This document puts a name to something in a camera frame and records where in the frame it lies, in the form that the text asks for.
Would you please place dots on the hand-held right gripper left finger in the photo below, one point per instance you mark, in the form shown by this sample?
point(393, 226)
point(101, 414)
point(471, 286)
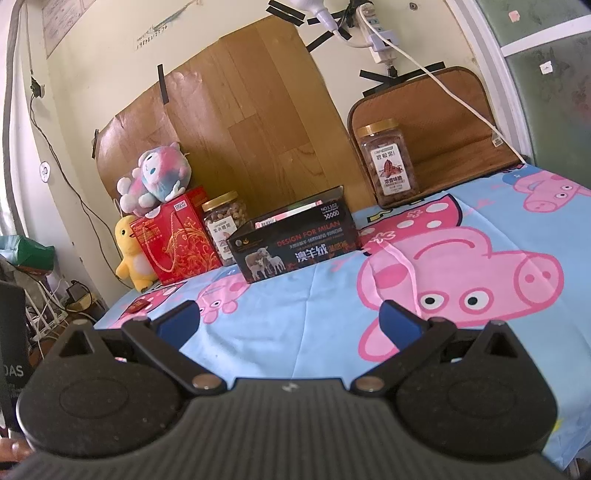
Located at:
point(178, 321)

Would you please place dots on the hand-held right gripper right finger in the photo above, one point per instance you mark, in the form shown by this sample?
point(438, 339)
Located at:
point(399, 323)

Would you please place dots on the black cardboard box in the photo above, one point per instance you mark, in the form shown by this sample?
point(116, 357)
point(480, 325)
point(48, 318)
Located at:
point(295, 249)

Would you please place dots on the yellow duck plush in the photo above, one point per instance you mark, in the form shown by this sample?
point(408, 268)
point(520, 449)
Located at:
point(131, 258)

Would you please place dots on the red gift box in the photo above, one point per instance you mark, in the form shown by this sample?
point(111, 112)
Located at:
point(180, 240)

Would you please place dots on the black charger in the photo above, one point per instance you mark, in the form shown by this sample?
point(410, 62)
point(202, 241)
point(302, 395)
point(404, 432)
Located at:
point(76, 294)

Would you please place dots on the green bag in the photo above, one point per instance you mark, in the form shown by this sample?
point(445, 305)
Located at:
point(27, 254)

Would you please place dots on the cartoon pig printed blanket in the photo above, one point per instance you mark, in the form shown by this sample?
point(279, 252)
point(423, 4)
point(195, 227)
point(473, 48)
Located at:
point(300, 314)

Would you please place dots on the gold-lid mixed nut jar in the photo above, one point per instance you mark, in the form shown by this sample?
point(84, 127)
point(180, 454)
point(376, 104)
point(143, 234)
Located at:
point(221, 221)

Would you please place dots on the pink and blue plush toy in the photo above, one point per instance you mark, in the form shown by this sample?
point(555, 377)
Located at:
point(157, 175)

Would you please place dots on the gold-lid pecan jar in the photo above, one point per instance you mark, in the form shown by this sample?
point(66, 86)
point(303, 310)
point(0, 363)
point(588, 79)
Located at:
point(390, 170)

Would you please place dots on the brown seat mat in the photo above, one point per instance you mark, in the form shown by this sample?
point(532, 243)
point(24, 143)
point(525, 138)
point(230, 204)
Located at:
point(452, 129)

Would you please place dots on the wooden board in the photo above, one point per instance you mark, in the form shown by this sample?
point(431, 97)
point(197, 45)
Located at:
point(263, 115)

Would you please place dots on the black tape strip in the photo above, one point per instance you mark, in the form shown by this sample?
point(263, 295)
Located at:
point(286, 11)
point(161, 85)
point(379, 77)
point(323, 42)
point(425, 69)

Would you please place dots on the frosted glass window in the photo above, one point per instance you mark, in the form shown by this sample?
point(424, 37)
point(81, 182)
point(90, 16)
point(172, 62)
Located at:
point(554, 92)

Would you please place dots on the white power strip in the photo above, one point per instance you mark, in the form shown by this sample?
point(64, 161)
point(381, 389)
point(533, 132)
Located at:
point(376, 37)

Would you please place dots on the white plug adapter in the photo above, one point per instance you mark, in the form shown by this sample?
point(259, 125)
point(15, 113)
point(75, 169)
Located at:
point(318, 11)

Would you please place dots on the round white wall hook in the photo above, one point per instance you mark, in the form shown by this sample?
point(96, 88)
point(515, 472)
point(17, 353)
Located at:
point(45, 171)

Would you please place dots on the wall socket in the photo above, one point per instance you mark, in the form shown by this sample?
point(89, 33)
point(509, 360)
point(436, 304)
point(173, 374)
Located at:
point(38, 88)

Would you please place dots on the wall poster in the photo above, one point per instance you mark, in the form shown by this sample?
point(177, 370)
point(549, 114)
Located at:
point(64, 23)

